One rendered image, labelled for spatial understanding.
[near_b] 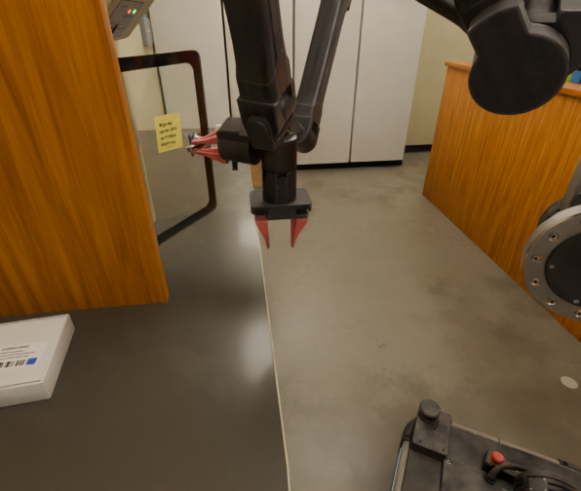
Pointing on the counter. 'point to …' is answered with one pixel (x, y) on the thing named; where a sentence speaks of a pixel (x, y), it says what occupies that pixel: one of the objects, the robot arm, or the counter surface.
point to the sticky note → (169, 132)
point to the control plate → (124, 15)
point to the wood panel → (51, 165)
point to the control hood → (134, 18)
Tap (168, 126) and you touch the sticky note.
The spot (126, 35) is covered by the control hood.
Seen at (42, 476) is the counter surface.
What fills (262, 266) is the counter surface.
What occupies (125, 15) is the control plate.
